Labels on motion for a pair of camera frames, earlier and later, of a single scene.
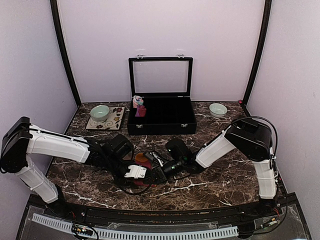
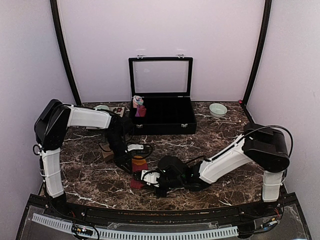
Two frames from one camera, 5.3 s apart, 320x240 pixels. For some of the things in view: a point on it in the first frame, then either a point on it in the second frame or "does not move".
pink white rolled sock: x=137 y=100 does not move
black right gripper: x=162 y=178 → x=159 y=194
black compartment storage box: x=165 y=84 does not move
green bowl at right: x=217 y=110 does not move
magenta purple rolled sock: x=141 y=111 does not move
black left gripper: x=125 y=183 → x=123 y=159
